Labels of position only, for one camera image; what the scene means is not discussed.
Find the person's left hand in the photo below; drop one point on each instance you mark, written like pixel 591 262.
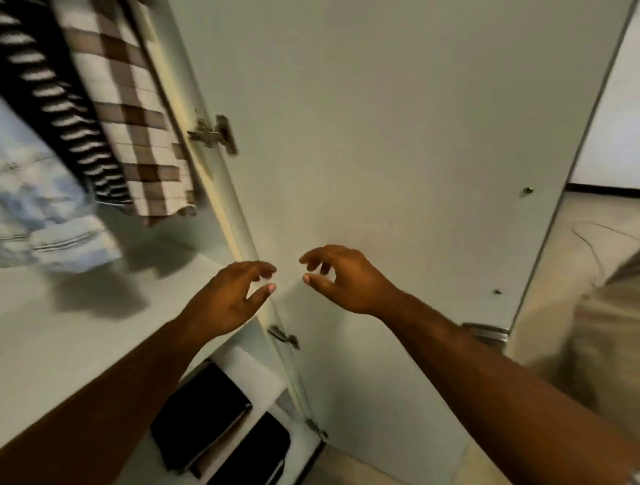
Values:
pixel 225 300

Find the person's right hand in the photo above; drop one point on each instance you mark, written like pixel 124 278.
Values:
pixel 355 285

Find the white wooden wardrobe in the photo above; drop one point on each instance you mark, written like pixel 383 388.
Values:
pixel 400 120

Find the light blue garment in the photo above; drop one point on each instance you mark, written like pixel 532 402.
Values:
pixel 50 220

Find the brown white plaid shirt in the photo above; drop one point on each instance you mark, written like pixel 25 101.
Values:
pixel 125 110

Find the black white striped garment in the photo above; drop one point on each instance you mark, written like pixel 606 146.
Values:
pixel 60 100

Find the person's right forearm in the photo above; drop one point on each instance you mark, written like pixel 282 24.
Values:
pixel 510 400

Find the person's left forearm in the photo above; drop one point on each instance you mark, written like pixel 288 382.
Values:
pixel 100 415

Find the folded black clothes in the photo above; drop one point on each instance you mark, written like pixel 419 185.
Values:
pixel 255 455
pixel 200 415

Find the bed with taupe sheet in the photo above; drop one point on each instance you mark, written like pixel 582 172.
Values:
pixel 610 350

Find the metal door hinge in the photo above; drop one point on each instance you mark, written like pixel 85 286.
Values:
pixel 212 135
pixel 316 428
pixel 283 337

